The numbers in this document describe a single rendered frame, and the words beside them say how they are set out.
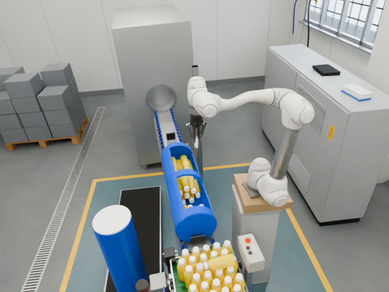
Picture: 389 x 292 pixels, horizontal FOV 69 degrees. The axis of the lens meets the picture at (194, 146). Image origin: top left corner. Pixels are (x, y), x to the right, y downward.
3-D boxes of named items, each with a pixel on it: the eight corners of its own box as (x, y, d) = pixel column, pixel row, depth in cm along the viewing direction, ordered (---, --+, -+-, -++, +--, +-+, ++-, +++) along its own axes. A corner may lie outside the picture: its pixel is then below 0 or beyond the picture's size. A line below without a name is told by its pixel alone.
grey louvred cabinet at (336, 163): (288, 128, 497) (301, 43, 416) (360, 222, 318) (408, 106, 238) (259, 131, 494) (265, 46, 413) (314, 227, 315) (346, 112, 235)
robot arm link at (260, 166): (261, 174, 223) (265, 152, 211) (273, 189, 209) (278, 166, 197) (243, 178, 220) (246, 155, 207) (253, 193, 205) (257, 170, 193)
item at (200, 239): (205, 244, 196) (204, 232, 189) (205, 247, 194) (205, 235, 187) (191, 247, 195) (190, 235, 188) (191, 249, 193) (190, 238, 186)
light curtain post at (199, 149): (203, 190, 376) (197, 64, 281) (204, 193, 371) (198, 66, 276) (198, 191, 375) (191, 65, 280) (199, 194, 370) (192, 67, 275)
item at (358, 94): (351, 90, 271) (353, 83, 266) (370, 100, 251) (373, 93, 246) (340, 92, 269) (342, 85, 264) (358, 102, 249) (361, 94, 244)
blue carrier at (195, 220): (192, 164, 269) (190, 139, 253) (217, 238, 197) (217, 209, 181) (162, 169, 265) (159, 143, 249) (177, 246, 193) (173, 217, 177)
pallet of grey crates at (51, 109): (88, 121, 558) (70, 62, 491) (79, 143, 491) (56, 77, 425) (26, 127, 551) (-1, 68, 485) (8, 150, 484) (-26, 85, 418)
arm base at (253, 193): (259, 176, 231) (259, 170, 228) (272, 193, 213) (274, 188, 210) (238, 180, 226) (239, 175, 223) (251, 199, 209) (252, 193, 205)
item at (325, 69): (328, 65, 331) (329, 62, 329) (342, 75, 305) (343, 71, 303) (309, 67, 330) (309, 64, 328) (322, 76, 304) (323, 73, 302)
